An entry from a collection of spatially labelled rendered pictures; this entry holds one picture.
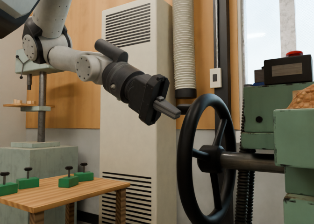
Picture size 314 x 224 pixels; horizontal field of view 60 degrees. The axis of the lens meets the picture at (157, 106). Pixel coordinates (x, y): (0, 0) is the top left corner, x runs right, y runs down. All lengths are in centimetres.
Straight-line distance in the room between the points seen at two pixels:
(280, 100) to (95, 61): 42
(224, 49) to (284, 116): 162
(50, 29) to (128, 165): 130
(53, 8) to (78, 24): 212
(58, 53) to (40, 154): 157
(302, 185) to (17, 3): 51
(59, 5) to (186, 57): 123
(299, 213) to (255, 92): 26
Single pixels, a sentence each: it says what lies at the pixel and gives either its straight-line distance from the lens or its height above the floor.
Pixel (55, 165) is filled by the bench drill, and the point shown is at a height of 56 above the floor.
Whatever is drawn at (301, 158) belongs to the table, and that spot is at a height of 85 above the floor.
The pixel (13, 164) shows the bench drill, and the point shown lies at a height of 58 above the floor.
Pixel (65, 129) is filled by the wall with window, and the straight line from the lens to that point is 291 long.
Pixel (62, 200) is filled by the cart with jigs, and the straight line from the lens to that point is 145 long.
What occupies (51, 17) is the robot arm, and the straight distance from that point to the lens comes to 85.
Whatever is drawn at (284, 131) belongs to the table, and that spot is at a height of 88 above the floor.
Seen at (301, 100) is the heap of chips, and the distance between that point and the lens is 33.
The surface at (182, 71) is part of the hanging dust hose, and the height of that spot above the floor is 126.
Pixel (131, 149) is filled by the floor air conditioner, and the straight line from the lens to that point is 195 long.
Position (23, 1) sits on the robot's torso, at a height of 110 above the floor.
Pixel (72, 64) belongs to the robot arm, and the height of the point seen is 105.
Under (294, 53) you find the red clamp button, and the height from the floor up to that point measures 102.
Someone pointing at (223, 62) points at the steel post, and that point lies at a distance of 190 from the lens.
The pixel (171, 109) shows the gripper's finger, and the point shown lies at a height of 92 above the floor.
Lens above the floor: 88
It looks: 4 degrees up
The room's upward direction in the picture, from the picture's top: straight up
